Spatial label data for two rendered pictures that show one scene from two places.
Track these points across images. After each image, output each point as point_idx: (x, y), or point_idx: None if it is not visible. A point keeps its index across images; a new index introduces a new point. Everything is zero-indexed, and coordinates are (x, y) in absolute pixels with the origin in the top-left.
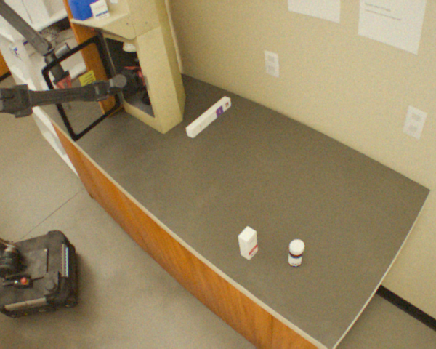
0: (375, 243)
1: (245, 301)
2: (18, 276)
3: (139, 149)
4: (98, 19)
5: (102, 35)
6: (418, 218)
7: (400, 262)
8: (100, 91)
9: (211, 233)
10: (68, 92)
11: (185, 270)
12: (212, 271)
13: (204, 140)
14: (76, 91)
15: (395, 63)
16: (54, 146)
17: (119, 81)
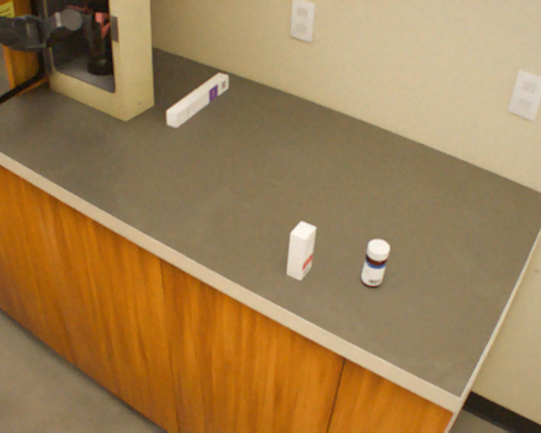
0: (485, 259)
1: (284, 369)
2: None
3: (88, 140)
4: None
5: None
6: (533, 253)
7: (505, 340)
8: (34, 34)
9: (233, 246)
10: None
11: (155, 353)
12: (226, 322)
13: (196, 131)
14: (2, 22)
15: (501, 9)
16: None
17: (71, 19)
